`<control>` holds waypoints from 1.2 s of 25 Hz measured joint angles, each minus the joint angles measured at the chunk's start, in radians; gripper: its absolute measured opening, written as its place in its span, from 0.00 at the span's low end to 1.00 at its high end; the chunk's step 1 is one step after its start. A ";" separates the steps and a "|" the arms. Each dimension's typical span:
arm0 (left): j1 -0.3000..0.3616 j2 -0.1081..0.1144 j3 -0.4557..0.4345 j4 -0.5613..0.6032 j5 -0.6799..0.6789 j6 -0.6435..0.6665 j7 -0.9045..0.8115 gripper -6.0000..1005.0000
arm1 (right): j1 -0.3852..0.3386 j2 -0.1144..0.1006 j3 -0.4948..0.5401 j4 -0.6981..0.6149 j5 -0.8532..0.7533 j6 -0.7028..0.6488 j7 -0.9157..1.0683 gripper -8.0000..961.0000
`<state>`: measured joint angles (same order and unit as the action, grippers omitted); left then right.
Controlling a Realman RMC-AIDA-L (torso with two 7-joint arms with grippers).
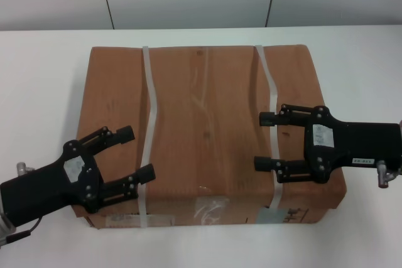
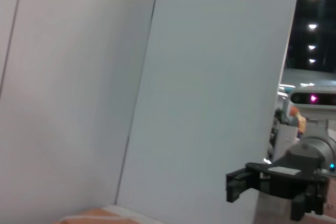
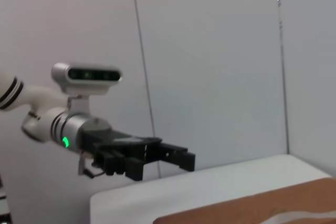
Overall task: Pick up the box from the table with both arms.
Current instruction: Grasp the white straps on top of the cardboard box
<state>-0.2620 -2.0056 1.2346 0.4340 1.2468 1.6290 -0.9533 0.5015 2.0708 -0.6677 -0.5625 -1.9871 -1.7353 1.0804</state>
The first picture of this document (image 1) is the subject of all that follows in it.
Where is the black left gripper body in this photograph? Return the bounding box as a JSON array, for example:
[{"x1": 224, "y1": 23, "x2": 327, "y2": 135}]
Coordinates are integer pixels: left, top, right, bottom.
[{"x1": 0, "y1": 139, "x2": 107, "y2": 228}]

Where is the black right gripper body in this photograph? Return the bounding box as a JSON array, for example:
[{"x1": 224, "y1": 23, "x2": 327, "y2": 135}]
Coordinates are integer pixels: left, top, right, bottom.
[{"x1": 306, "y1": 106, "x2": 402, "y2": 184}]

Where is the white plastic packing strap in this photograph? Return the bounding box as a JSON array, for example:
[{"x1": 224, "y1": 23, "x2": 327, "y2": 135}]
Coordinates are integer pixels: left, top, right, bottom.
[
  {"x1": 137, "y1": 45, "x2": 159, "y2": 229},
  {"x1": 254, "y1": 44, "x2": 285, "y2": 211}
]

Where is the brown cardboard box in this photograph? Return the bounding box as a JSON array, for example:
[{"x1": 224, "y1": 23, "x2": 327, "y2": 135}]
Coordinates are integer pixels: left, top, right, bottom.
[{"x1": 71, "y1": 43, "x2": 348, "y2": 230}]

